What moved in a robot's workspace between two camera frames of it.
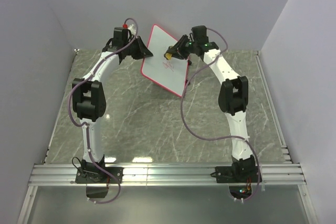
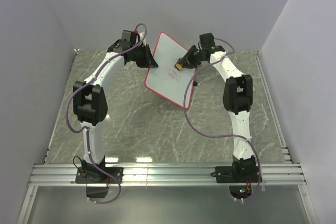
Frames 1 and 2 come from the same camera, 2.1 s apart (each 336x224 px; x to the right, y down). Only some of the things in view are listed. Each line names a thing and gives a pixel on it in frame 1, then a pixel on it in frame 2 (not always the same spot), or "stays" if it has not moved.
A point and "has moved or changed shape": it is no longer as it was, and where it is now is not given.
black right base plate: (237, 174) stays
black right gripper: (176, 54) -> (188, 56)
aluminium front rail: (171, 174) stays
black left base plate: (96, 174) stays
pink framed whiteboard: (170, 74) has moved or changed shape
